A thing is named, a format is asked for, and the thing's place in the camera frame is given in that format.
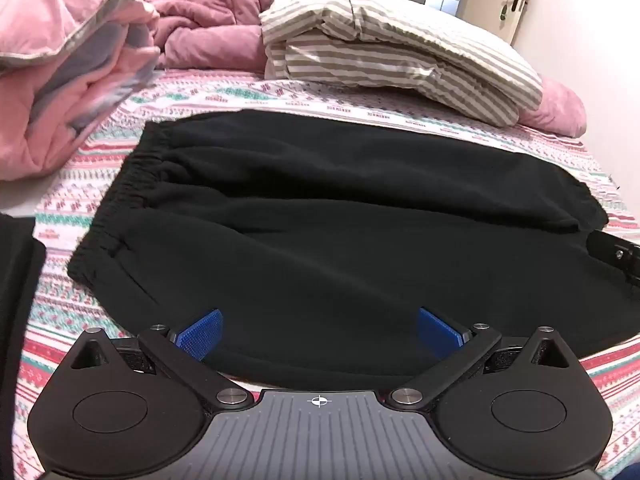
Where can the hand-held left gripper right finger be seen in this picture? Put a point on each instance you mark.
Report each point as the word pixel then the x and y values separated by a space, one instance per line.
pixel 441 332

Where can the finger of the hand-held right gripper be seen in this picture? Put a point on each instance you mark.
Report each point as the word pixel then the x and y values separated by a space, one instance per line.
pixel 614 254

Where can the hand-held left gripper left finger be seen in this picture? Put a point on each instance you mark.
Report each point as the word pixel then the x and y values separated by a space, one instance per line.
pixel 199 334

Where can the black pants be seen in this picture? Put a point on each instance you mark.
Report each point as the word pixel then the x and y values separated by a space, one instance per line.
pixel 325 220

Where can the striped patterned bed sheet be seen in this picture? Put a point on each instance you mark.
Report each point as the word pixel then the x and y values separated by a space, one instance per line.
pixel 75 280

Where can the pink pillow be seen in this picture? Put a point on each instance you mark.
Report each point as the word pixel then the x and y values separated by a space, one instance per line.
pixel 557 107

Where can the dark cloth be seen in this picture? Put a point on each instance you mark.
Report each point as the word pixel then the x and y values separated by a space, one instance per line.
pixel 17 300

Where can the light pink grey blanket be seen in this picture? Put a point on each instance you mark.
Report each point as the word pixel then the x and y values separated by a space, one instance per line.
pixel 55 85

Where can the beige striped pillow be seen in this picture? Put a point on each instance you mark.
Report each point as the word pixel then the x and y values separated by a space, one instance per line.
pixel 400 45

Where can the mauve pink comforter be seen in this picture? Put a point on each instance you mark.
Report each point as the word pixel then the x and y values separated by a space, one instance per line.
pixel 215 15

